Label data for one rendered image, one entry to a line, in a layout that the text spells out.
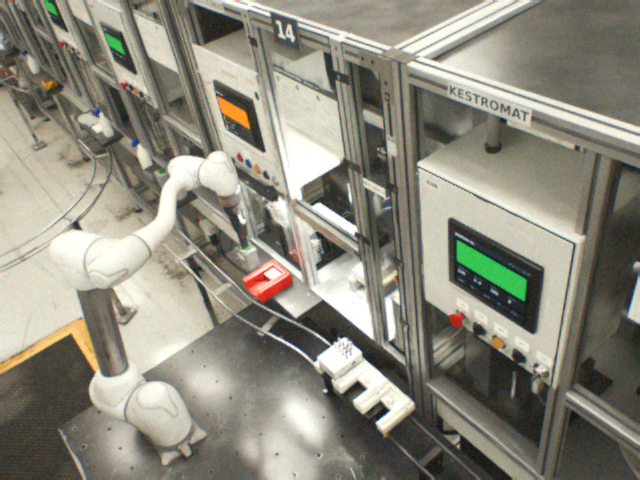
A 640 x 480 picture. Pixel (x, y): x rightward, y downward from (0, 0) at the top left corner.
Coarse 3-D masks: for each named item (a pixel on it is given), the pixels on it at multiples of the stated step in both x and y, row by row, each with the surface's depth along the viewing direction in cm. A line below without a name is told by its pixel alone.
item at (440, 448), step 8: (328, 344) 227; (320, 376) 219; (328, 376) 215; (328, 384) 223; (328, 392) 226; (408, 416) 198; (376, 424) 198; (416, 424) 196; (424, 432) 193; (392, 440) 192; (400, 448) 190; (440, 448) 189; (408, 456) 187; (424, 456) 188; (432, 456) 187; (440, 456) 190; (416, 464) 185; (424, 464) 186; (432, 464) 189; (440, 464) 193; (464, 464) 183; (424, 472) 183; (432, 472) 192; (472, 472) 180
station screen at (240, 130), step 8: (216, 96) 208; (224, 96) 203; (232, 104) 200; (240, 104) 195; (224, 120) 214; (232, 120) 208; (248, 120) 196; (232, 128) 211; (240, 128) 205; (248, 128) 200; (240, 136) 209; (248, 136) 203
